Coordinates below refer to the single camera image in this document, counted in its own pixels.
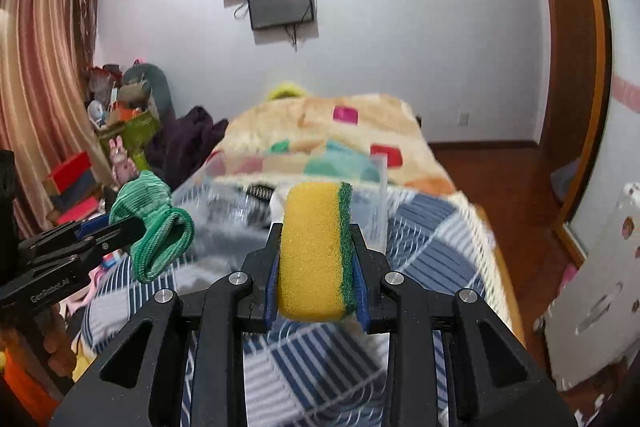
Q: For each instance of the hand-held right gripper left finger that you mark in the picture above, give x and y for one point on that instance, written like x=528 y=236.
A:
x=270 y=292

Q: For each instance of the clear plastic storage box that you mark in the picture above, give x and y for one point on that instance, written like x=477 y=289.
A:
x=225 y=212

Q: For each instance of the wooden bed frame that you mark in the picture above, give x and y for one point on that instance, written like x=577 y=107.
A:
x=505 y=272

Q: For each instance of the pink bunny toy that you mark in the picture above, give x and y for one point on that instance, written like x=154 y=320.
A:
x=121 y=159

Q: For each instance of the yellow and green sponge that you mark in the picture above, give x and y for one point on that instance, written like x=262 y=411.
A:
x=310 y=252

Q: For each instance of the orange cloth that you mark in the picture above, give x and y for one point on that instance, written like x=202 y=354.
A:
x=22 y=397

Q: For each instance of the wooden door frame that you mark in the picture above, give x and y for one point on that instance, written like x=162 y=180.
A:
x=575 y=57

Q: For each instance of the green knitted sock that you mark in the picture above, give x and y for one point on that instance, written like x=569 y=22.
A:
x=155 y=227

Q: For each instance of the person's left hand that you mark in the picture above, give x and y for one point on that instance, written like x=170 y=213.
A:
x=57 y=347

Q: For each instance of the yellow-green plush toy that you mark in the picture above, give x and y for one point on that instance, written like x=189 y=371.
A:
x=285 y=91

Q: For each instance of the blue and white plaid bedsheet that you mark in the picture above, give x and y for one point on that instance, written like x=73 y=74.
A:
x=430 y=242

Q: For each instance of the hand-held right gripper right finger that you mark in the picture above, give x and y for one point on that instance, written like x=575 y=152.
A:
x=361 y=299

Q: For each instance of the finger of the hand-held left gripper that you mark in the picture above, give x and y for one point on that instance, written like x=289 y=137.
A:
x=92 y=225
x=120 y=234

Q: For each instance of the grey plush toy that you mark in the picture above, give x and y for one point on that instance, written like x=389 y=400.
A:
x=152 y=82

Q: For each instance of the small dark wall screen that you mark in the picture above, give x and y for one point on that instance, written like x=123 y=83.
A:
x=280 y=4

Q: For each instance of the dark purple cloth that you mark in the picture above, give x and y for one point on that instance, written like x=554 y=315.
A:
x=185 y=142

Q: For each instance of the pink printed cloth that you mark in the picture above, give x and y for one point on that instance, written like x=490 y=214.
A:
x=107 y=274

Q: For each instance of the red box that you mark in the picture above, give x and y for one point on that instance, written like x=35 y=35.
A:
x=70 y=172

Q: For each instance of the black comb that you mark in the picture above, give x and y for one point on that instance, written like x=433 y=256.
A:
x=259 y=193

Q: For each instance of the striped brown curtain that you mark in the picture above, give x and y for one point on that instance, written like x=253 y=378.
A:
x=40 y=72

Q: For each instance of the plush blanket with coloured squares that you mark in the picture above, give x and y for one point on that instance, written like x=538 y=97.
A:
x=320 y=127

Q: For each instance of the white wall socket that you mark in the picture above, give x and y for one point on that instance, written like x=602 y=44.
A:
x=463 y=118

